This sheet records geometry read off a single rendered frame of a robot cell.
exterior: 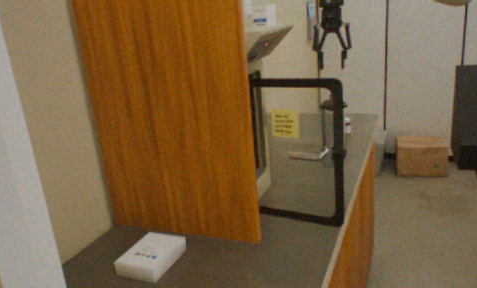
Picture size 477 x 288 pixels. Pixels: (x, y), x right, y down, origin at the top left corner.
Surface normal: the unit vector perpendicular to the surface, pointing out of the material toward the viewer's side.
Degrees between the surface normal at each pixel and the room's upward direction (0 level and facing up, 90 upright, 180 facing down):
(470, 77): 43
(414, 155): 89
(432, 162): 91
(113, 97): 90
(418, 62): 90
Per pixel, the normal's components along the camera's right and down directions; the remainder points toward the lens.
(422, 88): -0.37, 0.32
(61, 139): 0.92, 0.04
